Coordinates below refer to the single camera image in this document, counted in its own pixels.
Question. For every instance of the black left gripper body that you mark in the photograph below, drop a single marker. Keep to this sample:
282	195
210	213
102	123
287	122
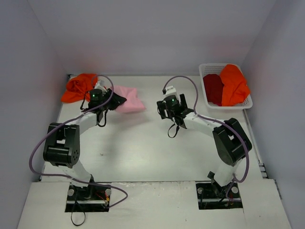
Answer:
113	101

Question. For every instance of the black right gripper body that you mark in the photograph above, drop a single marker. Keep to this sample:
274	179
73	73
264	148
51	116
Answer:
162	109

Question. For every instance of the pink t shirt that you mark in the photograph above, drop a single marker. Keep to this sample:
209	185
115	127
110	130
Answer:
133	103

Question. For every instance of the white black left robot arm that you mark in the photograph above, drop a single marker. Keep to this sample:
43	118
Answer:
62	147

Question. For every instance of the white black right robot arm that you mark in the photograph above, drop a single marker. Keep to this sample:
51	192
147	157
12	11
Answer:
229	137

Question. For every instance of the orange t shirt on table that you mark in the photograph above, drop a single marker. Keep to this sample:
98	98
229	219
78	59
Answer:
78	88

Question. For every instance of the dark red t shirt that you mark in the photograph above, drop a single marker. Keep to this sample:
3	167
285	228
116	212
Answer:
213	88

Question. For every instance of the white plastic basket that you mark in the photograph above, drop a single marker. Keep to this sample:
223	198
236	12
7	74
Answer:
216	68

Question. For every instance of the orange t shirt in basket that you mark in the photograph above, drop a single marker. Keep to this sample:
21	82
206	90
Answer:
235	89

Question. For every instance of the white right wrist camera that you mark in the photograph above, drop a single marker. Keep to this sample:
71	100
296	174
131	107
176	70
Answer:
171	90

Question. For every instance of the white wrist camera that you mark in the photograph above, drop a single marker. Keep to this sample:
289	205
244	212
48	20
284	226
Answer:
100	85
171	90

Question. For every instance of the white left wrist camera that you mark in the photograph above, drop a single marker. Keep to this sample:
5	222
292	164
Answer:
100	85

